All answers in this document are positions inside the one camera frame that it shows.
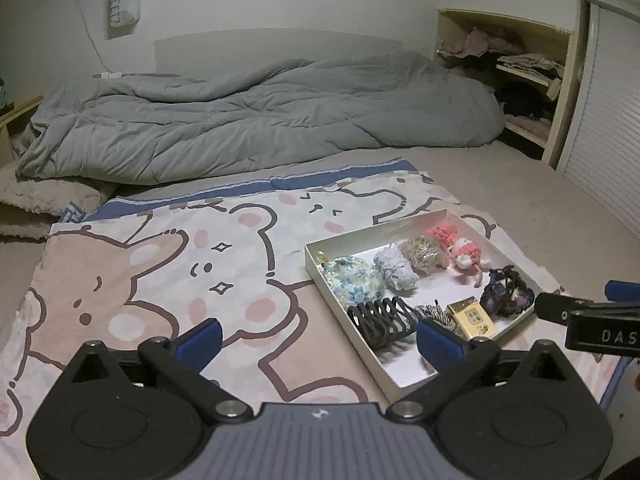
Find striped metallic scrunchie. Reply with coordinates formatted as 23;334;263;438
416;301;466;340

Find yellow small card box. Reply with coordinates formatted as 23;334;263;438
447;297;498;340

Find black hair claw clip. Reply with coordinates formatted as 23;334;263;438
346;296;423;350

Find dark brown knitted scrunchie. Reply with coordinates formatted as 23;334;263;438
480;264;535;318

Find bag of rubber bands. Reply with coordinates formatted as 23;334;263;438
399;234;449;275

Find pink crochet doll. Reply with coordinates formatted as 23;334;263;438
428;222;490;288

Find floral silk round pouch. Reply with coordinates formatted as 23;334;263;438
319;256;386;310

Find cartoon bear print blanket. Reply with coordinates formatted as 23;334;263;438
1;160;561;457

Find white louvered closet door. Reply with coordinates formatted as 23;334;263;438
559;3;640;235

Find beige fleece blanket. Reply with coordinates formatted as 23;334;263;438
1;160;117;240

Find grey quilted duvet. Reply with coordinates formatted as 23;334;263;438
16;52;506;186

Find open wardrobe shelf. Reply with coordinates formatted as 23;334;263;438
435;8;586;168

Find folded beige clothes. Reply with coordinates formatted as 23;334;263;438
498;53;564;79

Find wooden bedside shelf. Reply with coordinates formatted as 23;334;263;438
0;96;43;166

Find pink clothes pile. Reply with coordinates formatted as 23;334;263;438
436;27;526;58

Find white charger cable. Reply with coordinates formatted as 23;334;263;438
74;0;124;82

